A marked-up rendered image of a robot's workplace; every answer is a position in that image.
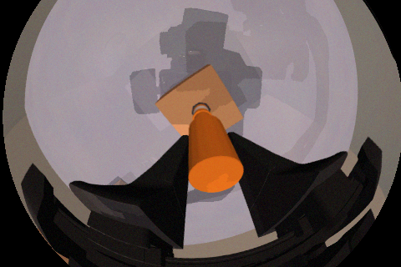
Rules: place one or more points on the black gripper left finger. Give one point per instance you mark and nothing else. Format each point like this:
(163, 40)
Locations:
(156, 200)

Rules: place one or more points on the tan square block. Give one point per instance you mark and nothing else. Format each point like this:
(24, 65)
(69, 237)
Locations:
(206, 87)

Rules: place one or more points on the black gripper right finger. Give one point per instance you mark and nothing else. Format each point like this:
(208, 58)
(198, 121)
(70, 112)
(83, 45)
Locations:
(273, 186)

